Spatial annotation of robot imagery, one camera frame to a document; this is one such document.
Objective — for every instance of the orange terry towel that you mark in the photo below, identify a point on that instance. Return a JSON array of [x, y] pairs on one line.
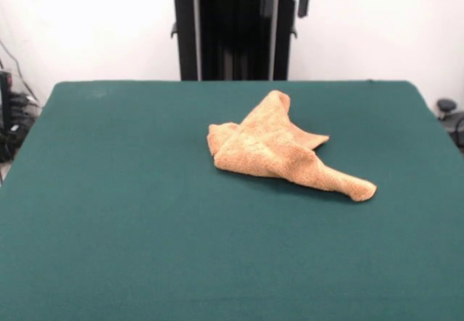
[[268, 154]]

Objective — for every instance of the black round knob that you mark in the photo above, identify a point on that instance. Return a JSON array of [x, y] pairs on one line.
[[446, 104]]

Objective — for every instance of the dark green table cloth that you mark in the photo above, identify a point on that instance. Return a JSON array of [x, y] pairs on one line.
[[145, 227]]

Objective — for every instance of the black electronics box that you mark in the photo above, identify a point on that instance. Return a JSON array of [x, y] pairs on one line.
[[5, 118]]

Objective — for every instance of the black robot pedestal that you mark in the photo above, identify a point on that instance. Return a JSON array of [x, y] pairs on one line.
[[235, 38]]

